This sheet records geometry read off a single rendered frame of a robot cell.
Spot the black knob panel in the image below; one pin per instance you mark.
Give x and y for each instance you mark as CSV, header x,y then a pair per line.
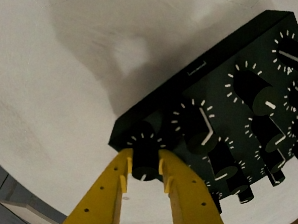
x,y
212,88

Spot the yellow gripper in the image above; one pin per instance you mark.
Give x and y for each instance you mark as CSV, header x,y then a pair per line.
x,y
191,202

